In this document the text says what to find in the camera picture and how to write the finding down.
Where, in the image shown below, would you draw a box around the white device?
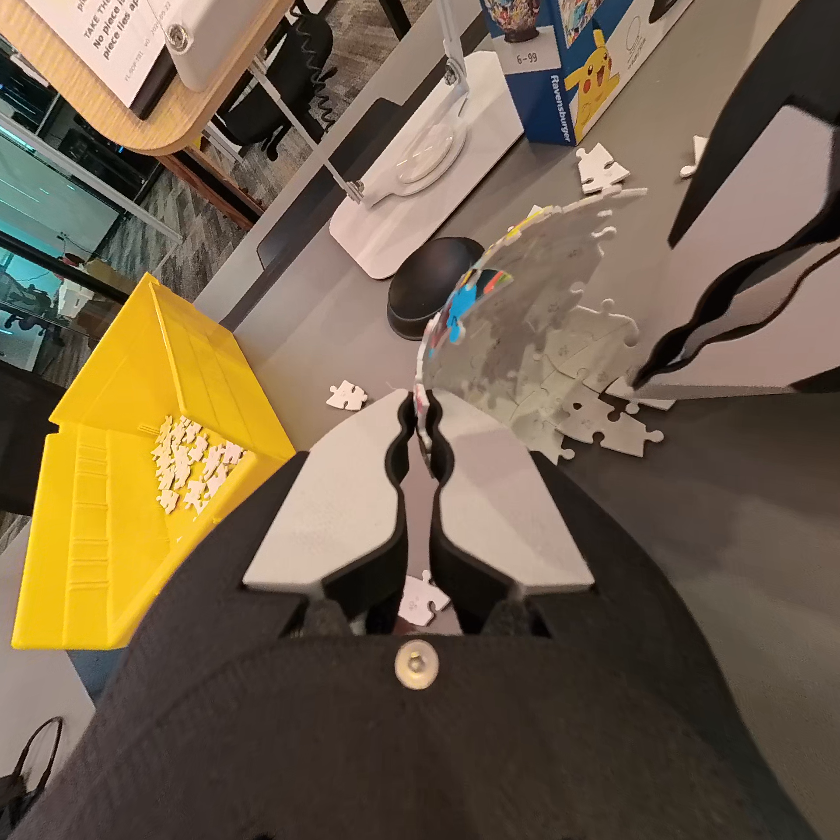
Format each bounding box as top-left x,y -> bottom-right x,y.
167,0 -> 260,93

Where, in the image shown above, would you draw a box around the white paper sign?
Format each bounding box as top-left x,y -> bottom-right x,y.
26,0 -> 198,109

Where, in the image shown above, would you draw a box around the yellow plastic bin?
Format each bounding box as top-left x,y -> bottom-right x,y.
12,272 -> 296,651

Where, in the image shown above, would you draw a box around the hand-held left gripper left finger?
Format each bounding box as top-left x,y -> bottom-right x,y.
243,387 -> 417,621

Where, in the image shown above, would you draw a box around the blue puzzle box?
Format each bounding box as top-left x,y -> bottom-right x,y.
479,0 -> 693,147

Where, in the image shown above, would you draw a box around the pile of small puzzle pieces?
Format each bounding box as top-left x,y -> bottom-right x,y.
151,415 -> 247,516

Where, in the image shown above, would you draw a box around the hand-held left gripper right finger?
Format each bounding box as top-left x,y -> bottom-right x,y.
420,394 -> 596,621

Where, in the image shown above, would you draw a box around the black cables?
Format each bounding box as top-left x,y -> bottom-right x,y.
0,715 -> 64,815

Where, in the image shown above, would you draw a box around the black office chair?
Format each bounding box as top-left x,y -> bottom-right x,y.
217,13 -> 336,161

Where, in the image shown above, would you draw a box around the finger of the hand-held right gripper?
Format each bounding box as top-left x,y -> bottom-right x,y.
638,246 -> 840,403
632,95 -> 840,385

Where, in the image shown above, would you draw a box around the partly built puzzle ball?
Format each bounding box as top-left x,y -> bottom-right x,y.
415,187 -> 677,466

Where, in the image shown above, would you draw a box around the wooden table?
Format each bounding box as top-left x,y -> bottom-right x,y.
0,0 -> 293,157

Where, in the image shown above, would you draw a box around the black dome ball stand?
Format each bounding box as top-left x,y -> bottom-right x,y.
386,238 -> 487,340

